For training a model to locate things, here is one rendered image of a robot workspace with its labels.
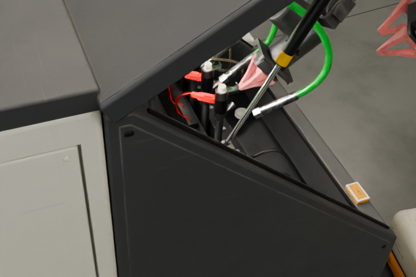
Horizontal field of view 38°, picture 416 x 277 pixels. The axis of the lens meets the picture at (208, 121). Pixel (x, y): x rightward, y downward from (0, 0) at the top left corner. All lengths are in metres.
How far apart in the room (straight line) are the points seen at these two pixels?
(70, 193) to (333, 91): 2.46
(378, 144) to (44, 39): 2.30
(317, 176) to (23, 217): 0.82
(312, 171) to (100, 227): 0.72
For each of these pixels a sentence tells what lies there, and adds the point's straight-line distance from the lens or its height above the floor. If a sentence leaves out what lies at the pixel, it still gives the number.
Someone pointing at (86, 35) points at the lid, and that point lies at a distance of 0.79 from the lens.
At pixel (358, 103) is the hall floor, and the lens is 3.11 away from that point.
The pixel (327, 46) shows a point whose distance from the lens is 1.11.
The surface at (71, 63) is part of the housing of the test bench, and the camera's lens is 0.74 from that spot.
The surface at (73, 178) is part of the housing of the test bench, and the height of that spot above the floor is 1.36.
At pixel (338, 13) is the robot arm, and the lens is 1.21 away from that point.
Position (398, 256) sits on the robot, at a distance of 2.31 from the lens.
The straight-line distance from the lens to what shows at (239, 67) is 1.35.
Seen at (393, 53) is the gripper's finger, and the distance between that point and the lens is 1.07.
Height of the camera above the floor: 1.94
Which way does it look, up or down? 43 degrees down
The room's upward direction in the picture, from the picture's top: 3 degrees clockwise
